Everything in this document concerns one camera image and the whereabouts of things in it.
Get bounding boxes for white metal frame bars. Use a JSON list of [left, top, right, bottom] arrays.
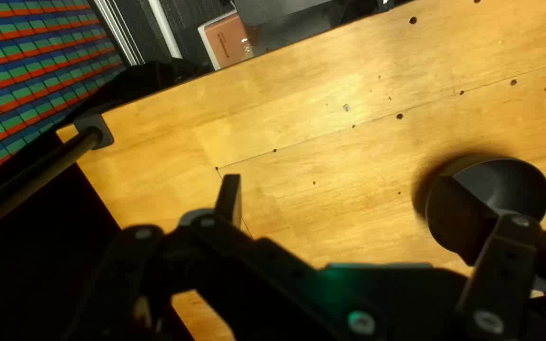
[[91, 0, 185, 66]]

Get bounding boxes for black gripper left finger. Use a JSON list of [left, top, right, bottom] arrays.
[[176, 172, 318, 299]]

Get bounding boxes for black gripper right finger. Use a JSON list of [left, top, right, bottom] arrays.
[[456, 212, 546, 341]]

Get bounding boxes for black vertical pole with base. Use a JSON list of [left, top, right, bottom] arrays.
[[0, 112, 115, 244]]

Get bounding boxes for multicolour striped mat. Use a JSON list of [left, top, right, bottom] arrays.
[[0, 0, 127, 187]]

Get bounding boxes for brown flat box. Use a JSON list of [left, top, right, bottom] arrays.
[[195, 9, 257, 72]]

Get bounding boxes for black bowl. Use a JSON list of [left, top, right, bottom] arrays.
[[420, 153, 546, 267]]

